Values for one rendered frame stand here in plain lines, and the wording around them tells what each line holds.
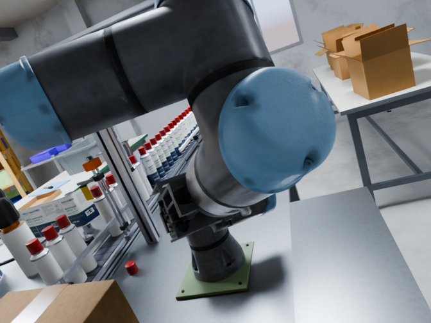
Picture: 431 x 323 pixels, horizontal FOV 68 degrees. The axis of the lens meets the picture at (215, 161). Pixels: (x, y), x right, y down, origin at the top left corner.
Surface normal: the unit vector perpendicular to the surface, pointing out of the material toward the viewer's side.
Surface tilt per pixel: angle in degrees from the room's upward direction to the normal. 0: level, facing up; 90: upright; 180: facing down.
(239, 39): 62
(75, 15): 90
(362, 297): 0
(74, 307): 0
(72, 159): 95
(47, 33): 90
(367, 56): 100
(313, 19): 90
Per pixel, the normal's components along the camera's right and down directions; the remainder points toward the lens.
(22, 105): 0.04, 0.28
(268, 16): -0.19, 0.38
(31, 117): 0.11, 0.47
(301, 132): 0.27, -0.33
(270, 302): -0.34, -0.89
